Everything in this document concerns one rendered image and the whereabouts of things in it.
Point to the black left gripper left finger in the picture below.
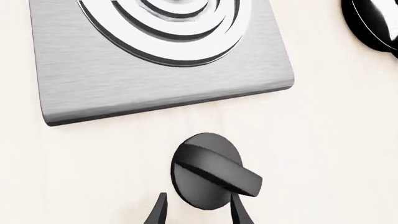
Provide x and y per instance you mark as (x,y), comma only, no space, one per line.
(158,213)

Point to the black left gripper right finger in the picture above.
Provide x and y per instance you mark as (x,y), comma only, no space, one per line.
(240,213)

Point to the round black stove knob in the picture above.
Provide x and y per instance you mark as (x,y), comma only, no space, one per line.
(208,168)

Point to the flat stove plate with rings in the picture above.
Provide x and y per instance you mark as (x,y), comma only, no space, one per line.
(130,77)

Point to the black frying pan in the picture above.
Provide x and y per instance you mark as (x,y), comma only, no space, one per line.
(371,23)

